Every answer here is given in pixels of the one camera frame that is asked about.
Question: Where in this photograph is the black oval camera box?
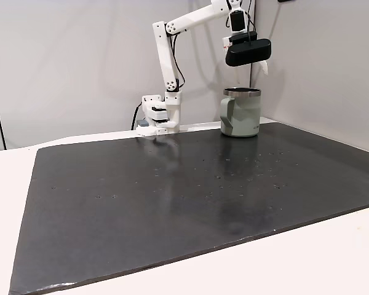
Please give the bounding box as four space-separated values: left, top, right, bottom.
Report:
224 31 272 68

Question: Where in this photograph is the grey-green steel mug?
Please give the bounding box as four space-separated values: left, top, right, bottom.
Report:
219 87 263 138

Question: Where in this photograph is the black power cable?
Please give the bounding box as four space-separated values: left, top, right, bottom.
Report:
129 103 143 130

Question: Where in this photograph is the black glossy mat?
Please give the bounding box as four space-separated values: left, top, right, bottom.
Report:
8 122 369 295

